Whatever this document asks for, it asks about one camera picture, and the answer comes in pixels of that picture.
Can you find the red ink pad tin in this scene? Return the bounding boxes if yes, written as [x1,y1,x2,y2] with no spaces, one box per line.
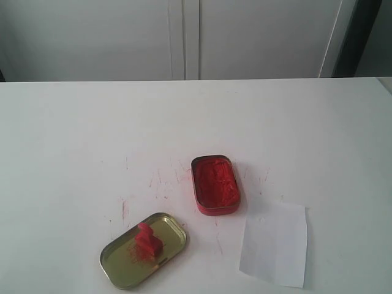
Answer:
[191,154,241,216]

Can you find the red rubber stamp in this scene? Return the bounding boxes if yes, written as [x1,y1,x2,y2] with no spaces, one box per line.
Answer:
[135,222,164,257]

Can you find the white paper sheet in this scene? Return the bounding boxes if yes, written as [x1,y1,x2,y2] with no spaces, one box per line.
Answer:
[239,200,307,288]

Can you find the gold metal tin lid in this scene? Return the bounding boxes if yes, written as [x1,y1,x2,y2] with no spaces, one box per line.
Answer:
[100,213,187,290]

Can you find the white cabinet doors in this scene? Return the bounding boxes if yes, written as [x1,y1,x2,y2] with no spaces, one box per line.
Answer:
[1,1,354,81]

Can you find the dark vertical post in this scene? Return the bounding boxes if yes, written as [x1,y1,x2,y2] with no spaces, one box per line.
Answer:
[331,0,383,78]

